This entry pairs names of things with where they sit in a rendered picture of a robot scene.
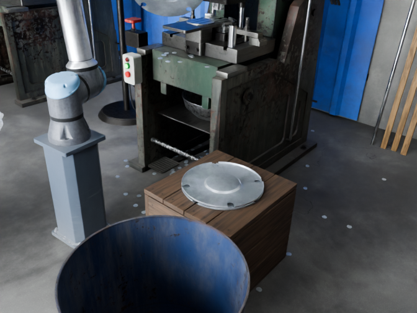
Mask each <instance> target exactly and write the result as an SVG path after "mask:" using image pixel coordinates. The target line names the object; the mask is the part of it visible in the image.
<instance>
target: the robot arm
mask: <svg viewBox="0 0 417 313"><path fill-rule="evenodd" d="M56 3H57V7H58V12H59V16H60V21H61V27H62V30H63V36H64V39H65V45H66V50H67V54H68V59H69V62H68V63H67V64H66V70H67V71H62V72H59V73H55V74H52V75H50V76H49V77H48V78H47V79H46V81H45V94H46V95H47V103H48V110H49V114H50V125H49V130H48V140H49V142H50V143H52V144H54V145H57V146H63V147H67V146H73V145H79V144H81V143H84V142H86V141H88V140H89V139H90V138H91V130H90V128H89V126H88V124H87V122H86V120H85V118H84V114H83V104H84V103H85V102H87V101H88V100H90V99H92V98H94V97H96V96H98V95H99V94H100V93H101V92H102V91H103V90H104V88H105V86H106V82H107V79H106V75H105V73H104V70H102V69H101V67H100V66H98V62H97V61H96V60H95V59H93V57H92V52H91V46H90V42H89V36H88V32H87V25H86V19H85V15H84V9H83V2H82V0H56Z"/></svg>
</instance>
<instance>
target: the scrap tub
mask: <svg viewBox="0 0 417 313"><path fill-rule="evenodd" d="M249 289H250V275H249V268H248V264H247V262H246V260H245V258H244V256H243V254H242V252H241V250H240V249H239V248H238V247H237V246H236V244H235V243H234V242H233V241H232V240H231V239H230V238H228V237H227V236H226V235H225V234H223V233H222V232H221V231H219V230H217V229H216V228H214V227H212V226H210V225H208V224H205V223H203V222H200V221H198V220H194V219H190V218H187V217H180V216H174V215H146V216H140V217H134V218H131V219H125V220H122V221H120V222H116V223H114V224H111V225H108V226H107V227H104V228H102V229H100V230H98V231H97V232H95V233H93V234H92V235H90V236H88V238H86V239H85V240H83V241H82V242H81V243H80V244H79V245H78V246H77V247H76V248H75V249H74V250H73V251H72V252H71V253H70V254H69V255H68V257H67V258H66V260H65V261H64V263H63V264H62V266H61V268H60V271H59V273H58V276H57V279H56V284H55V302H56V308H57V310H58V313H244V311H245V307H246V301H247V299H248V295H249Z"/></svg>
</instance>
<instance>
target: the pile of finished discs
mask: <svg viewBox="0 0 417 313"><path fill-rule="evenodd" d="M181 188H182V191H183V193H184V194H185V196H186V197H187V198H188V199H190V200H191V201H192V202H194V203H195V202H196V201H197V202H198V203H196V204H198V205H200V206H202V207H206V208H209V209H215V210H223V211H229V210H236V209H242V208H245V207H248V206H250V205H252V204H254V203H255V202H254V201H258V200H259V199H260V198H261V196H262V194H263V191H264V182H263V181H262V179H261V177H260V176H259V175H258V174H257V173H256V172H255V171H254V170H252V169H251V168H248V167H246V166H243V165H240V164H237V163H231V162H224V161H219V162H218V163H216V164H214V163H212V162H209V163H203V164H200V165H197V166H195V167H193V168H191V169H189V170H188V171H187V172H186V173H185V174H184V176H183V177H182V183H181Z"/></svg>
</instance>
